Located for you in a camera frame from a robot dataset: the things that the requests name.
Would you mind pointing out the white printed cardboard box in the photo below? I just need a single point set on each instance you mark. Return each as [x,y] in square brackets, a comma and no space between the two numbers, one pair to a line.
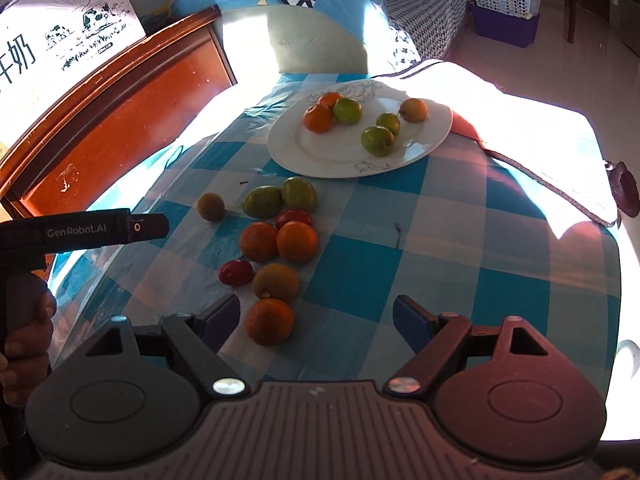
[65,45]

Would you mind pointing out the green jujube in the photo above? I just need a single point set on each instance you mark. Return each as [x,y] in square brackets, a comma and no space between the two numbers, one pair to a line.
[298,193]
[377,140]
[388,123]
[347,110]
[263,201]

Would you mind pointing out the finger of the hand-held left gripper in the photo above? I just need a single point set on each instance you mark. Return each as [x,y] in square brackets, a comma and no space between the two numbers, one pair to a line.
[150,227]

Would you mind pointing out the red-brown wooden headboard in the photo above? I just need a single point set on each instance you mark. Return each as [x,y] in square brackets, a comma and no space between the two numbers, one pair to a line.
[125,110]

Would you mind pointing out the dark brown object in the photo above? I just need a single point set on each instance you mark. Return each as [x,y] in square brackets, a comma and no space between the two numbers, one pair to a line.
[622,185]

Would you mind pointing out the red cherry tomato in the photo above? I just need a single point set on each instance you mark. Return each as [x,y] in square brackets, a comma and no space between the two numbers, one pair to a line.
[235,271]
[292,218]

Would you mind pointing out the small dark twig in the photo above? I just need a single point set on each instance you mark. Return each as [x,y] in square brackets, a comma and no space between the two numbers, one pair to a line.
[398,232]

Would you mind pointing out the blue storage bin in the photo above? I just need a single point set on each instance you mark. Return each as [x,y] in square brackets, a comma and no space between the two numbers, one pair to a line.
[505,30]

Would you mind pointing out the blue checked tablecloth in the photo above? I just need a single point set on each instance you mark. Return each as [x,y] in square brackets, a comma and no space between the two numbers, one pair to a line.
[350,270]

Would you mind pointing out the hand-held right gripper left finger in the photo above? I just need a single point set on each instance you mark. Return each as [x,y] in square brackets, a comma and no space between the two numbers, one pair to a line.
[225,320]

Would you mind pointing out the white plate with line drawings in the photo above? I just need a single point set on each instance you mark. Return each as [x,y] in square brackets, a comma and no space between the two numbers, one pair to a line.
[320,150]

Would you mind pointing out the brown-green mandarin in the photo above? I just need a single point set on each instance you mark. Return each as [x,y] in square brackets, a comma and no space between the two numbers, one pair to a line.
[211,206]

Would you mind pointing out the person's left hand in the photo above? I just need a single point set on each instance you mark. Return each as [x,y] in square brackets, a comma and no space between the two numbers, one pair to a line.
[25,350]

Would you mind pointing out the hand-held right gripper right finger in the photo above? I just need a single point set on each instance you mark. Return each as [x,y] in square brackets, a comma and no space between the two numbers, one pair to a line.
[410,322]

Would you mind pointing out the dark checked bedsheet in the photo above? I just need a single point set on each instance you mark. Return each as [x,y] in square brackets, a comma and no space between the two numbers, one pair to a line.
[430,10]

